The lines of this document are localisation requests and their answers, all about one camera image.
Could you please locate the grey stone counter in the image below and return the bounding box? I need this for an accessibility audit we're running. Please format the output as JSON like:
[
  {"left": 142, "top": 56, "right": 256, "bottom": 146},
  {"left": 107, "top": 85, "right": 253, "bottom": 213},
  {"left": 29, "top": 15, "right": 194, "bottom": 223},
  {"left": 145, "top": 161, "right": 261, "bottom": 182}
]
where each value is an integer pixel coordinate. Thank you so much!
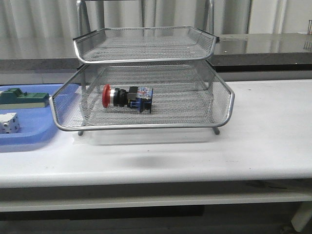
[{"left": 0, "top": 34, "right": 312, "bottom": 72}]

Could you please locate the green terminal block component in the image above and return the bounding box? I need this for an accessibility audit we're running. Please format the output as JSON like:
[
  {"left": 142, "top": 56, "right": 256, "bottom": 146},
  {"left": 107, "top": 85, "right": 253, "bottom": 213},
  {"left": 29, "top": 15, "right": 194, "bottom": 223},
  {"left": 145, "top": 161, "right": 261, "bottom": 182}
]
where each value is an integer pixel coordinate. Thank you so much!
[{"left": 0, "top": 88, "right": 49, "bottom": 110}]

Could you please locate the white electrical block component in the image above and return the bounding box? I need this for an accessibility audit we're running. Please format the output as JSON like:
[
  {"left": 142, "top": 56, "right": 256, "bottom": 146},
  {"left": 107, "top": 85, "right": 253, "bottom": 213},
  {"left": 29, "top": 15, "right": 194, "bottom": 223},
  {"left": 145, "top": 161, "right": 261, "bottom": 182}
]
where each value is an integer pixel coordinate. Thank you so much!
[{"left": 0, "top": 113, "right": 20, "bottom": 134}]

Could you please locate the blue plastic tray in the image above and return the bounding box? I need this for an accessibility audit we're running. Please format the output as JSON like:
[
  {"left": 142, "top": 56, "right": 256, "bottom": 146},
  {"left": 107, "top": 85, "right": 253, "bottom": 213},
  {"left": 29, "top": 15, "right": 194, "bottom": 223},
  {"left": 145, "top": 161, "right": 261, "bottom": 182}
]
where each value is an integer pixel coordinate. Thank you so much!
[{"left": 0, "top": 84, "right": 79, "bottom": 153}]

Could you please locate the grey metal rack frame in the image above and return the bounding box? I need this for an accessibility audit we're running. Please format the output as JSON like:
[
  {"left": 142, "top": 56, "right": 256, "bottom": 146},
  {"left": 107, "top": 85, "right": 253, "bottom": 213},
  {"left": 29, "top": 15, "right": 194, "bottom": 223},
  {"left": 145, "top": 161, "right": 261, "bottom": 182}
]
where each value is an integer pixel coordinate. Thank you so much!
[{"left": 76, "top": 0, "right": 221, "bottom": 137}]

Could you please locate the red emergency stop button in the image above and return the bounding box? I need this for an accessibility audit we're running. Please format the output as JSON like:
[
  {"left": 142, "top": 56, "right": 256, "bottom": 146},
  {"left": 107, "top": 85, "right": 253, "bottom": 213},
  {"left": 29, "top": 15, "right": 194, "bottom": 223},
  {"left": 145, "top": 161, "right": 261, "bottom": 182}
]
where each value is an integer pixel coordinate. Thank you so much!
[{"left": 102, "top": 84, "right": 154, "bottom": 113}]

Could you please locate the silver mesh tray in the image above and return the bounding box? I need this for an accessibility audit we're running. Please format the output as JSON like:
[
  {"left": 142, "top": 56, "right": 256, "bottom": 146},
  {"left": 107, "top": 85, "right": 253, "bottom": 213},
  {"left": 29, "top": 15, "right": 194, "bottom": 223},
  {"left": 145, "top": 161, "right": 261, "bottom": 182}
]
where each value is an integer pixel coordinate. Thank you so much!
[
  {"left": 50, "top": 60, "right": 234, "bottom": 131},
  {"left": 73, "top": 26, "right": 217, "bottom": 64}
]

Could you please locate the white table leg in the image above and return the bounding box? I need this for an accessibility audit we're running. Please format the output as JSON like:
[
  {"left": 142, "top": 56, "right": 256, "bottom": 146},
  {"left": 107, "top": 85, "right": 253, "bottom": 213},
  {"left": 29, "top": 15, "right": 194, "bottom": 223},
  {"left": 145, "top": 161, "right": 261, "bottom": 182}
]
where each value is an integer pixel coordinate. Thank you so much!
[{"left": 291, "top": 201, "right": 312, "bottom": 232}]

